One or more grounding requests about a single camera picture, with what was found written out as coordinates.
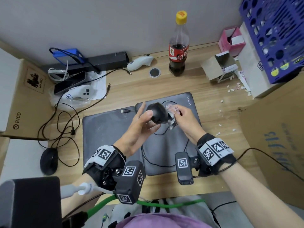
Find green cable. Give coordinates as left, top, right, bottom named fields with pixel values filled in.
left=86, top=194, right=206, bottom=219

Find round black desk grommet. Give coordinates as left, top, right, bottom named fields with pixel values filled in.
left=149, top=67, right=162, bottom=78

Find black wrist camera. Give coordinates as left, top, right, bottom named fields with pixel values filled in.
left=175, top=152, right=199, bottom=186
left=114, top=160, right=147, bottom=206

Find white handheld controller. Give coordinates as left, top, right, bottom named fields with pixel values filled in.
left=65, top=85, right=97, bottom=102
left=126, top=54, right=154, bottom=71

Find black left wrist strap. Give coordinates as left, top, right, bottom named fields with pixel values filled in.
left=82, top=145, right=127, bottom=191

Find cola bottle with yellow cap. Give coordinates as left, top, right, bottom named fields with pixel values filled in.
left=168, top=10, right=190, bottom=77

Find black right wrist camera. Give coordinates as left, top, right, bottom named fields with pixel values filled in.
left=175, top=152, right=199, bottom=186

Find white cable with grey plug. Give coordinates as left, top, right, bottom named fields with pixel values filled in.
left=60, top=182, right=115, bottom=200

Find person's right hand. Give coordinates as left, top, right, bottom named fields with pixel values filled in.
left=173, top=104, right=207, bottom=143

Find blue box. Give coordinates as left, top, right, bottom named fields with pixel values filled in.
left=52, top=48, right=85, bottom=66

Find long black box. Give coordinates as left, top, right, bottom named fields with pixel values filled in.
left=41, top=51, right=130, bottom=74

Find pink tissue box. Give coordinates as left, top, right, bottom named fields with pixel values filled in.
left=218, top=26, right=246, bottom=57

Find black smartphone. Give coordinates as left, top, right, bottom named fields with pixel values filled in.
left=53, top=71, right=86, bottom=95

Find purple plastic basket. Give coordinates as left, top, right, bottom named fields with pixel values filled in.
left=238, top=0, right=304, bottom=85

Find black wireless mouse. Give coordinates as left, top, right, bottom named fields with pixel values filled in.
left=39, top=147, right=59, bottom=176

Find clear plastic bag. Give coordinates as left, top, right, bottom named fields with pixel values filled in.
left=48, top=85, right=98, bottom=111

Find grey mouse pad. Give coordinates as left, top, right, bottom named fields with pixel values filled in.
left=82, top=106, right=143, bottom=162

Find scattered white crumbs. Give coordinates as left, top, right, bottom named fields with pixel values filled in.
left=215, top=82, right=253, bottom=137

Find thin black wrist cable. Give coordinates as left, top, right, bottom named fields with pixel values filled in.
left=218, top=147, right=304, bottom=183

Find checkered cleaning cloth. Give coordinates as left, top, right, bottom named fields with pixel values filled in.
left=164, top=104, right=182, bottom=130

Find brown cardboard box black print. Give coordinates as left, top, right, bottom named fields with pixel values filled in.
left=0, top=59, right=57, bottom=141

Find purple shirt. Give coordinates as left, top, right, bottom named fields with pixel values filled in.
left=116, top=213, right=212, bottom=228

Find coiled white cable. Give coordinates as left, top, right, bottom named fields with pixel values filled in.
left=47, top=60, right=70, bottom=82

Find small open cardboard box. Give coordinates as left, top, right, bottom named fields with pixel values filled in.
left=200, top=51, right=238, bottom=83

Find grey laptop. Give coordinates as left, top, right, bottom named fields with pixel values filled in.
left=135, top=92, right=202, bottom=176

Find person's left hand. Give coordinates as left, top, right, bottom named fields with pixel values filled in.
left=114, top=103, right=162, bottom=157

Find beige cardboard box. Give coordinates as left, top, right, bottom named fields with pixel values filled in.
left=237, top=22, right=286, bottom=99

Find black right wrist strap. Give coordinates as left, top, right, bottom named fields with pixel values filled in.
left=195, top=133, right=237, bottom=176

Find black wrist strap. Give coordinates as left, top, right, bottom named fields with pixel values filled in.
left=195, top=133, right=237, bottom=176
left=82, top=145, right=127, bottom=191

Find person's right forearm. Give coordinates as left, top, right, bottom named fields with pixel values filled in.
left=218, top=161, right=304, bottom=228

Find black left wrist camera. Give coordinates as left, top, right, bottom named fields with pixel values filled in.
left=114, top=160, right=147, bottom=206

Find large brown cardboard box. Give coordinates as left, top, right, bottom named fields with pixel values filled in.
left=237, top=71, right=304, bottom=210

